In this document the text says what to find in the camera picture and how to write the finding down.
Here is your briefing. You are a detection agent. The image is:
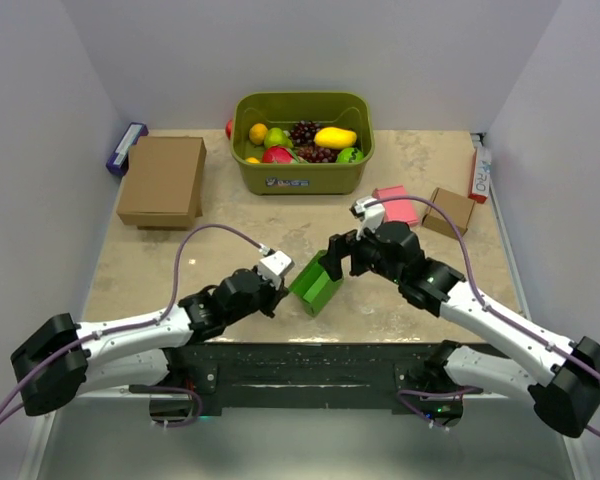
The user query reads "green round fruit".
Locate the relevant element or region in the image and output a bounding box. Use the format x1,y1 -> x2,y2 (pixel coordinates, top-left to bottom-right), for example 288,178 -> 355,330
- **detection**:
336,147 -> 364,164

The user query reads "red white box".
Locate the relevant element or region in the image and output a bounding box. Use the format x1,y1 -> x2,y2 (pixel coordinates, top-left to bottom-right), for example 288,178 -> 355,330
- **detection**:
468,146 -> 492,204

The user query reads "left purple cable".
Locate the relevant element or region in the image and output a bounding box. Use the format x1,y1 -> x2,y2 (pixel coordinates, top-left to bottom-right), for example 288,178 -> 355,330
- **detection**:
0,224 -> 274,444

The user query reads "large brown cardboard box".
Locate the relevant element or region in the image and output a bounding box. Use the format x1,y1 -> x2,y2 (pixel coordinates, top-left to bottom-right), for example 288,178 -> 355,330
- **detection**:
116,136 -> 206,230

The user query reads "dark grapes lower bunch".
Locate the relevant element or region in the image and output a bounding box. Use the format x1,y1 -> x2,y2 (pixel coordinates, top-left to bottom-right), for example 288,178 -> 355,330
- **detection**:
295,145 -> 340,163

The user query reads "olive green plastic bin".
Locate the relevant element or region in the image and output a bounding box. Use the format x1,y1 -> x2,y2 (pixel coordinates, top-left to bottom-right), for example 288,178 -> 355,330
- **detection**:
230,91 -> 374,195

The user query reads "red dragon fruit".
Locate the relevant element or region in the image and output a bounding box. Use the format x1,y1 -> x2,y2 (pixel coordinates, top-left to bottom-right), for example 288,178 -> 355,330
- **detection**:
261,145 -> 298,164

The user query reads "green pear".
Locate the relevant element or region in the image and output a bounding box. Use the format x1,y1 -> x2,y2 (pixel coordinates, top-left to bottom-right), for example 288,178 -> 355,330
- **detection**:
263,127 -> 293,149

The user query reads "green paper box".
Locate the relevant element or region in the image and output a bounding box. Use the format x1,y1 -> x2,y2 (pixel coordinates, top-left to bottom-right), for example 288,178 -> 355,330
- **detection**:
289,250 -> 344,318

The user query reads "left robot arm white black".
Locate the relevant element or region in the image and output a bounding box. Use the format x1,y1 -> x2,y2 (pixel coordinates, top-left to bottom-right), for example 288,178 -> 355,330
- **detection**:
11,261 -> 291,417

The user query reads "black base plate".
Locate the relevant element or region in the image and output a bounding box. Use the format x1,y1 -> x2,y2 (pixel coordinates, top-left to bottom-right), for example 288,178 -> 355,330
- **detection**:
128,341 -> 484,417

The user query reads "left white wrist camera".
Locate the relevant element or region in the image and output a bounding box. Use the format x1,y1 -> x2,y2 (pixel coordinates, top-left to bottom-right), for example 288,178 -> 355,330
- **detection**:
256,251 -> 294,290

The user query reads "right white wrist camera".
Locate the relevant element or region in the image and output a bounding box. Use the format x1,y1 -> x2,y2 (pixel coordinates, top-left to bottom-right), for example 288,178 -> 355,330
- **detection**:
350,196 -> 385,239

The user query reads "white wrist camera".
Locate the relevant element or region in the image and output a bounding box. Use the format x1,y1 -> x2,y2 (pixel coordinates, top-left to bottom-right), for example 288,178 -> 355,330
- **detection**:
350,196 -> 385,239
256,251 -> 294,290

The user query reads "purple white box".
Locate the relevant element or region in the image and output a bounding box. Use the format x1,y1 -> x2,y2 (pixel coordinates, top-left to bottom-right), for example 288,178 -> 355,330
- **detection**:
105,122 -> 149,178

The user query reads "dark grapes bunch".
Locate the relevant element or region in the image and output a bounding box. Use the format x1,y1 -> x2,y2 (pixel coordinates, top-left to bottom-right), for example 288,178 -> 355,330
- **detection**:
289,120 -> 322,147
295,145 -> 340,163

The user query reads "dark grapes upper bunch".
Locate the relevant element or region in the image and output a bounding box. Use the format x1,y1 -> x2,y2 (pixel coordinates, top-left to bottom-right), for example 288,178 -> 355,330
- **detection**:
289,120 -> 322,147

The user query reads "pink box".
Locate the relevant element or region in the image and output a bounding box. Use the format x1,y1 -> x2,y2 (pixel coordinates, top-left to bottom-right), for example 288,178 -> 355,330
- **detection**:
372,185 -> 419,227

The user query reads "red fruit behind bin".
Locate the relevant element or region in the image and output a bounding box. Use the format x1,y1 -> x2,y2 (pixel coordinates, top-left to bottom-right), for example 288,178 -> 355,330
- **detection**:
225,119 -> 233,140

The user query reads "small brown cardboard box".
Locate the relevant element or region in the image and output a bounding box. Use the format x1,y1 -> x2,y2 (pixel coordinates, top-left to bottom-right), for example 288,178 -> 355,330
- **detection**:
421,187 -> 476,238

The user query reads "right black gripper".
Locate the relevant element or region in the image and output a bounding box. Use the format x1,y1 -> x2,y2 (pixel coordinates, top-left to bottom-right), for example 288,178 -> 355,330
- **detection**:
317,218 -> 403,285

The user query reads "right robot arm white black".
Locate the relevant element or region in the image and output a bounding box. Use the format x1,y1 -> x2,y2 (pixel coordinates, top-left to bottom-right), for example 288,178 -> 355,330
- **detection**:
319,222 -> 600,438

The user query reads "yellow mango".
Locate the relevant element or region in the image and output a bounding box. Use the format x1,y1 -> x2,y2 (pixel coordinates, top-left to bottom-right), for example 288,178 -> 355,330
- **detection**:
313,127 -> 357,150

